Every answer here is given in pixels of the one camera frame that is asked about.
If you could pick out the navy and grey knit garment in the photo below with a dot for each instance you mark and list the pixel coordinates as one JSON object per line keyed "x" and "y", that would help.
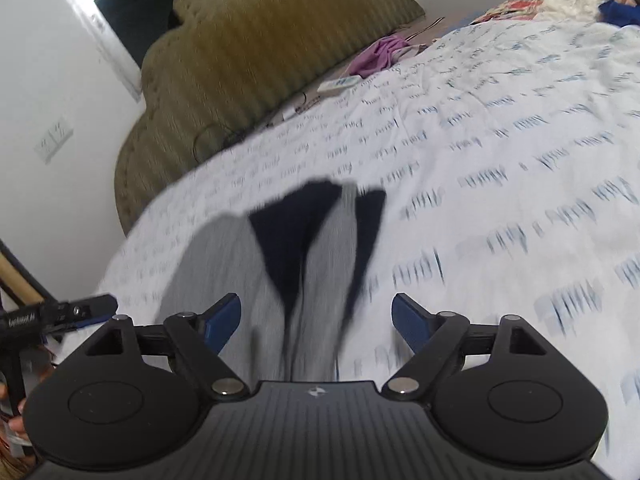
{"x": 295, "y": 232}

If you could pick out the person's left hand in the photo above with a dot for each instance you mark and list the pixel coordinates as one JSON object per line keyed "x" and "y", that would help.
{"x": 17, "y": 425}

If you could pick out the white remote control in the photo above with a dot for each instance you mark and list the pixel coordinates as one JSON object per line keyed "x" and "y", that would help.
{"x": 339, "y": 85}

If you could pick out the dark window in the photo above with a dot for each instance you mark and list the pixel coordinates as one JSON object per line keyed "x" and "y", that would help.
{"x": 145, "y": 5}

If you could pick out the wooden board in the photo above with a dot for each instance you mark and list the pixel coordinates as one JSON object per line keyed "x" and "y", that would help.
{"x": 15, "y": 280}

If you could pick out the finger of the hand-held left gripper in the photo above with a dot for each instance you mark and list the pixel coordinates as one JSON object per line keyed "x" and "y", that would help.
{"x": 80, "y": 310}

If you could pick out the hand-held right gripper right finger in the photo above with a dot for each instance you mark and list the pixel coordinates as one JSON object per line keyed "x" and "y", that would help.
{"x": 410, "y": 322}

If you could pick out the floral patterned cloth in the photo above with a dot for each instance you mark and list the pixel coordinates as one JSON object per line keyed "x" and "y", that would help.
{"x": 510, "y": 10}

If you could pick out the white script-print bed sheet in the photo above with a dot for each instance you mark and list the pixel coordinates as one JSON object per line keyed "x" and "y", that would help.
{"x": 500, "y": 160}

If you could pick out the olive padded headboard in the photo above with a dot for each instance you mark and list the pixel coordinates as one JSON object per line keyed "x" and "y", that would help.
{"x": 250, "y": 50}

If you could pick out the dark blue cloth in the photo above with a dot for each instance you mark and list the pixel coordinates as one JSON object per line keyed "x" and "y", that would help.
{"x": 620, "y": 12}

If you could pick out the beige mattress cover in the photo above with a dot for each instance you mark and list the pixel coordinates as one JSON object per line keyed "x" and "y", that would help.
{"x": 440, "y": 27}

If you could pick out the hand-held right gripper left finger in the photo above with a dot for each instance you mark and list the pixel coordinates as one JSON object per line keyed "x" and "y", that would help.
{"x": 224, "y": 322}

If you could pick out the black metal frame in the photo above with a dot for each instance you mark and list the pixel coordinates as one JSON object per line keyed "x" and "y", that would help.
{"x": 20, "y": 272}

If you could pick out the purple cloth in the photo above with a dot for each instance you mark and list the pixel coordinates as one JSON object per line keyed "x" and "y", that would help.
{"x": 380, "y": 55}

